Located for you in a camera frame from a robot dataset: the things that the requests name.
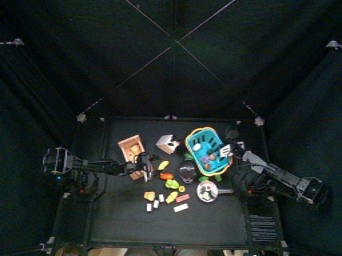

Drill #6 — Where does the long white flat block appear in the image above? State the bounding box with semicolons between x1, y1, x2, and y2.
172;202;191;214

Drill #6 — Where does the yellow toy corn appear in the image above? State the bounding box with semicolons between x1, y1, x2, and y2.
164;190;180;205

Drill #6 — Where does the open wooden toy box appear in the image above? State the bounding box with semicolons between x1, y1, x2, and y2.
116;134;148;181

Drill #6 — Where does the pink flat block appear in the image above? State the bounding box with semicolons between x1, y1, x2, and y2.
175;193;192;204

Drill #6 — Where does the teal basket with yellow rim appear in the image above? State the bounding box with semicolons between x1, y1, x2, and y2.
183;126;233;177

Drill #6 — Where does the green toy vegetable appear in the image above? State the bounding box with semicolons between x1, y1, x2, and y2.
164;178;181;191

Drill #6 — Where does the silver toy frying pan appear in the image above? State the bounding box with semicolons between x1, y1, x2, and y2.
195;180;235;204

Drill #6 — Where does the yellow orange toy cheese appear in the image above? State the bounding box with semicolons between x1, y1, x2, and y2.
143;190;157;202

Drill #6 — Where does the thin diagonal brace cord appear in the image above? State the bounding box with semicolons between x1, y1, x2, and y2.
123;0;259;118
81;0;237;116

